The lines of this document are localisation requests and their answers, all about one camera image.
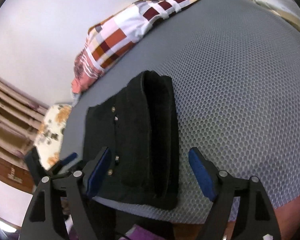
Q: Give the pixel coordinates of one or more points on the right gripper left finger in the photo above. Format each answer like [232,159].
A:
[44,216]

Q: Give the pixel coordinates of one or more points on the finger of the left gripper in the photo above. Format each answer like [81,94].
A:
[36,170]
[55,169]

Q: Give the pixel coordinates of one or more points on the black pants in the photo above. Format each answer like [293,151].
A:
[135,132]

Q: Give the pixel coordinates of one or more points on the floral orange white pillow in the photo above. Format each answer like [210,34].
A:
[49,138]

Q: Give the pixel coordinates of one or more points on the light blue striped cloth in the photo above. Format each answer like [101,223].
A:
[75,98]

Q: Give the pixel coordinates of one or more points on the grey mesh mattress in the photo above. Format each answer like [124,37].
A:
[235,69]

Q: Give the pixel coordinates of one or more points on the brown wooden bed frame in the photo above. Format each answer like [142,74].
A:
[16,177]

